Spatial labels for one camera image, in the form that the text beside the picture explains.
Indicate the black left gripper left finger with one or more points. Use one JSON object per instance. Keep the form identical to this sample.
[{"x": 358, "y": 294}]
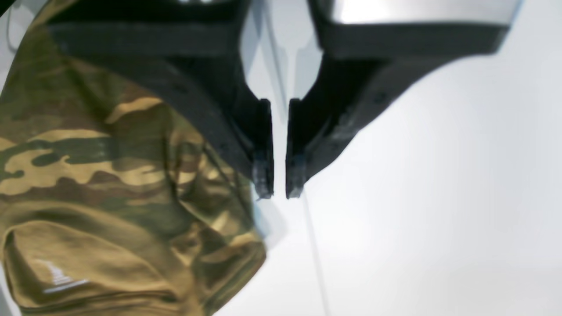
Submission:
[{"x": 188, "y": 54}]

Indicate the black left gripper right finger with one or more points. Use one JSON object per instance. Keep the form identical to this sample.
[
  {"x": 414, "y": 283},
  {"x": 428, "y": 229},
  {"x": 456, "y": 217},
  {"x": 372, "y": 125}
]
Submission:
[{"x": 372, "y": 52}]

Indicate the camouflage T-shirt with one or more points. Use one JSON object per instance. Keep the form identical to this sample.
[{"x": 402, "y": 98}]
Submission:
[{"x": 112, "y": 204}]

